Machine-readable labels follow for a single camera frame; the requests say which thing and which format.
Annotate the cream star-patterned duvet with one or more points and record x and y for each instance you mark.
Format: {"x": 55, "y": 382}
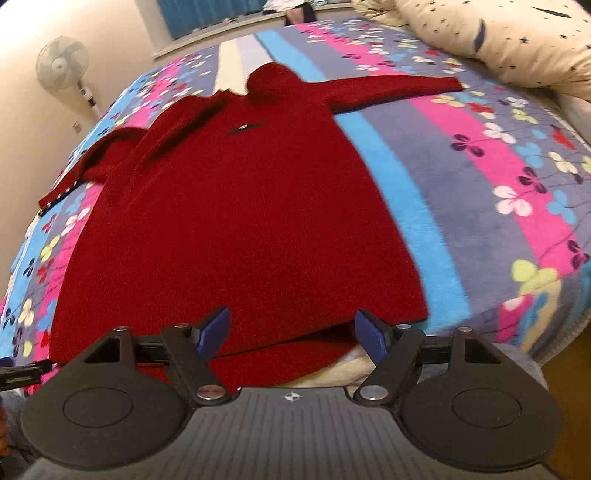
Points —
{"x": 530, "y": 44}

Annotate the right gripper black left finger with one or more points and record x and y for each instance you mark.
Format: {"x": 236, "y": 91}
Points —
{"x": 124, "y": 398}

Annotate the dark red knit sweater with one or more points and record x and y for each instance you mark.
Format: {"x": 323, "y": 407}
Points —
{"x": 258, "y": 203}

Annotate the blue window curtain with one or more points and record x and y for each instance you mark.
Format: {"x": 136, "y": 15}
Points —
{"x": 182, "y": 17}

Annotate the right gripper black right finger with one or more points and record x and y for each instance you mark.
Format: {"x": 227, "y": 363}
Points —
{"x": 458, "y": 398}

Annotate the white standing fan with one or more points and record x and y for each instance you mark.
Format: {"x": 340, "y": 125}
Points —
{"x": 61, "y": 64}

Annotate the colourful floral striped bed blanket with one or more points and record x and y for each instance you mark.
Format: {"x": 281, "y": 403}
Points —
{"x": 489, "y": 186}

